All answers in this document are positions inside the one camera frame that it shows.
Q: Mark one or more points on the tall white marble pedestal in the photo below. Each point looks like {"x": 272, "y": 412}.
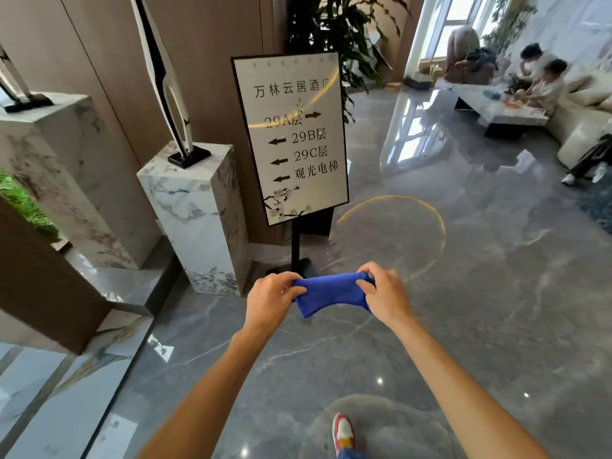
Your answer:
{"x": 71, "y": 181}

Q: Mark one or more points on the blue cloth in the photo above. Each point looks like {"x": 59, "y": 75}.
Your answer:
{"x": 330, "y": 293}

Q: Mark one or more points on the slender green indoor tree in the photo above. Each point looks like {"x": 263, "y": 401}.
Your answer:
{"x": 509, "y": 23}

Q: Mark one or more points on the person's left forearm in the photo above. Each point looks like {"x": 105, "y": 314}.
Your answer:
{"x": 201, "y": 396}

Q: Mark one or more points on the person's right forearm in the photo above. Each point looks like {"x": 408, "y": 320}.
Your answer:
{"x": 459, "y": 391}

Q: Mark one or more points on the white directional sign board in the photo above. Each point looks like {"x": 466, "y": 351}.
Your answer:
{"x": 294, "y": 138}

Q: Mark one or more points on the brown armchair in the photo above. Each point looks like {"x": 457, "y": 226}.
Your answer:
{"x": 468, "y": 57}

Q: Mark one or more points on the dark sculpture with black base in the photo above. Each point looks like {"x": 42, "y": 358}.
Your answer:
{"x": 17, "y": 90}

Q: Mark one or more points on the black sign stand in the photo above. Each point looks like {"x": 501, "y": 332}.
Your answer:
{"x": 301, "y": 248}

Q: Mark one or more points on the person's right hand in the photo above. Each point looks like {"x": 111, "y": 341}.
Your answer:
{"x": 388, "y": 296}

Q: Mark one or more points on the beige sofa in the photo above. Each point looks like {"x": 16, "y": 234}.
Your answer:
{"x": 578, "y": 119}

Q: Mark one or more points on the person's red and white shoe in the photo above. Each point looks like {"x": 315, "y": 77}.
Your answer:
{"x": 344, "y": 434}

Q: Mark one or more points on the person's right thumb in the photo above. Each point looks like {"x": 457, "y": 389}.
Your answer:
{"x": 366, "y": 285}

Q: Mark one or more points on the white coffee table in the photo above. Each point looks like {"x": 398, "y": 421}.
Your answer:
{"x": 497, "y": 107}

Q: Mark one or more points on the short white marble pedestal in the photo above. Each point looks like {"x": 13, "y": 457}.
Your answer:
{"x": 196, "y": 215}

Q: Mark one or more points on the large green leafy plant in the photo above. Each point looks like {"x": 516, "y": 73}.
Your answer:
{"x": 334, "y": 28}

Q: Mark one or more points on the black and white abstract sculpture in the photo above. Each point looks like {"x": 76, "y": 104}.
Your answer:
{"x": 167, "y": 85}

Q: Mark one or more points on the person's left hand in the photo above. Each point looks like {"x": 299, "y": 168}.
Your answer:
{"x": 267, "y": 305}

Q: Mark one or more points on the green fern plant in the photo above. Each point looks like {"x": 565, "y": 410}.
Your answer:
{"x": 24, "y": 205}

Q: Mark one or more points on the person's left thumb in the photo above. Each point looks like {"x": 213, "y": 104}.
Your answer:
{"x": 294, "y": 290}

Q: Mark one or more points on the brown wooden planter box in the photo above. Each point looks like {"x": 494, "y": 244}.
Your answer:
{"x": 43, "y": 291}

